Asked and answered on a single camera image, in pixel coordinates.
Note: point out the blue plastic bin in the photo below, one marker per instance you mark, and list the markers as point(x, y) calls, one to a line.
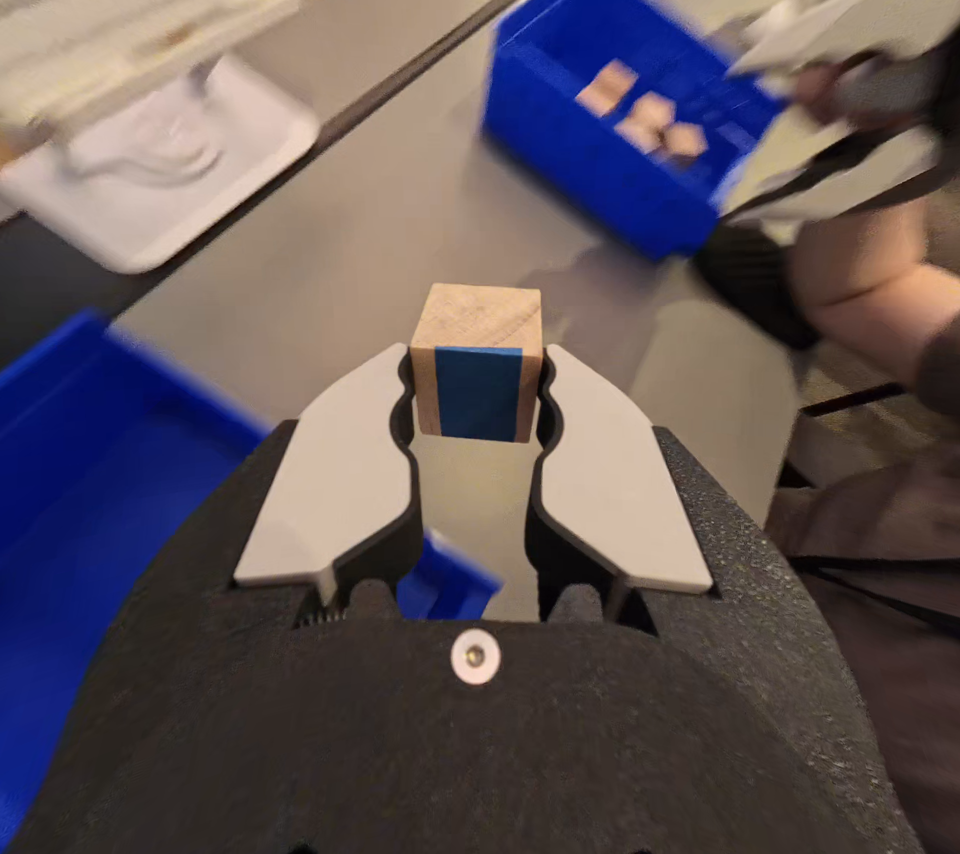
point(585, 194)
point(90, 494)

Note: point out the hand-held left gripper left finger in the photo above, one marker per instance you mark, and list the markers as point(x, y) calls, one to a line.
point(330, 494)

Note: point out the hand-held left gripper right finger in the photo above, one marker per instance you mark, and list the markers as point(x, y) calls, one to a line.
point(622, 501)

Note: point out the black pad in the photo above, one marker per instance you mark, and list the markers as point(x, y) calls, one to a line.
point(750, 284)

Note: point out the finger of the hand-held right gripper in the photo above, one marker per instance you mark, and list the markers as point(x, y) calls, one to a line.
point(885, 21)
point(862, 186)

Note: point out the person's right forearm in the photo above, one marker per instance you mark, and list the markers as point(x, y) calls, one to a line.
point(870, 299)

